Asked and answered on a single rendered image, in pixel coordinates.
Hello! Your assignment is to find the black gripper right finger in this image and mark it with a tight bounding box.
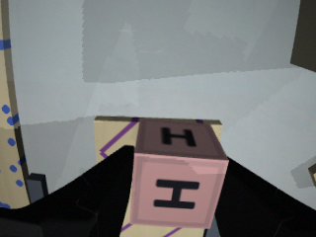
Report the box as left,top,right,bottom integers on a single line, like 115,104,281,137
214,157,316,237

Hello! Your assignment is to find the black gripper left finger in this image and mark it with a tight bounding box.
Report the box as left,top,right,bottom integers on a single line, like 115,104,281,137
0,145,134,237

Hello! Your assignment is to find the tan strip with blue dots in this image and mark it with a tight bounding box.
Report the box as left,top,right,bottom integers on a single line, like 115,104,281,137
0,80,31,209

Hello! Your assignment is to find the pink cube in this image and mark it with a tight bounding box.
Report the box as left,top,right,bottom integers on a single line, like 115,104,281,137
130,118,229,229

